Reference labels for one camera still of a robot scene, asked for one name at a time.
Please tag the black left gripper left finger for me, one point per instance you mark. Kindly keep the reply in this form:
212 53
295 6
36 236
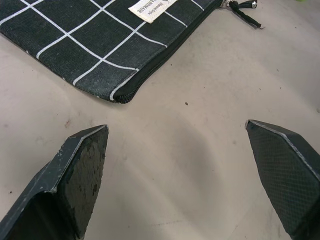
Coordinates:
62 180

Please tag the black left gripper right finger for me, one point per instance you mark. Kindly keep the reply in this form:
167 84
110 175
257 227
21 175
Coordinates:
287 172

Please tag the black grid-pattern zipper pouch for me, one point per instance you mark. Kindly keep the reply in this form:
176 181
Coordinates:
82 40

